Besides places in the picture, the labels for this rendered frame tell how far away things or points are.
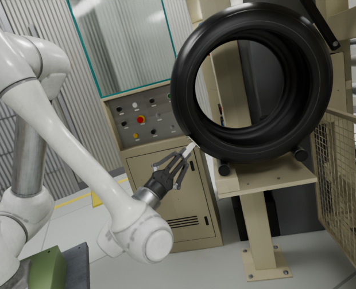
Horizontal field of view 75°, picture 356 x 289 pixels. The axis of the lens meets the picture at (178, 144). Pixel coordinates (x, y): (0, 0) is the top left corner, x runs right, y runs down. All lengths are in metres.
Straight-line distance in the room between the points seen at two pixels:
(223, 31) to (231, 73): 0.42
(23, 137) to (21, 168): 0.12
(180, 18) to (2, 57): 3.76
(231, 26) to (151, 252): 0.67
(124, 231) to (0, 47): 0.52
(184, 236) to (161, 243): 1.35
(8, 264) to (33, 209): 0.19
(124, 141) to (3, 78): 1.08
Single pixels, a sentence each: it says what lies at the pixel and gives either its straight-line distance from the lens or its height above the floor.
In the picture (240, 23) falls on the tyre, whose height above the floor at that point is 1.38.
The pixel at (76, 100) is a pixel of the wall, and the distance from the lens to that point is 3.78.
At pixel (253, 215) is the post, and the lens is 1.47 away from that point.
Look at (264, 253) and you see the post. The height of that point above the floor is 0.14.
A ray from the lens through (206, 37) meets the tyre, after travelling 0.81.
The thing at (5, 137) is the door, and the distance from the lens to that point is 3.89.
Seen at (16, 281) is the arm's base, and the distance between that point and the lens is 1.04.
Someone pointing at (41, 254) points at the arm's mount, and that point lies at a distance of 1.16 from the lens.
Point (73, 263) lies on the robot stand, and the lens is 1.20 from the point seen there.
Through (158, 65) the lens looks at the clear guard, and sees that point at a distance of 1.50.
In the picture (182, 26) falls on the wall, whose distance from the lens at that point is 4.29.
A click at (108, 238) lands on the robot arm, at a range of 0.71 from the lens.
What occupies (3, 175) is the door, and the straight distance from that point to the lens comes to 4.01.
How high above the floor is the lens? 1.28
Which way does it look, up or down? 16 degrees down
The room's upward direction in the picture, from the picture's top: 15 degrees counter-clockwise
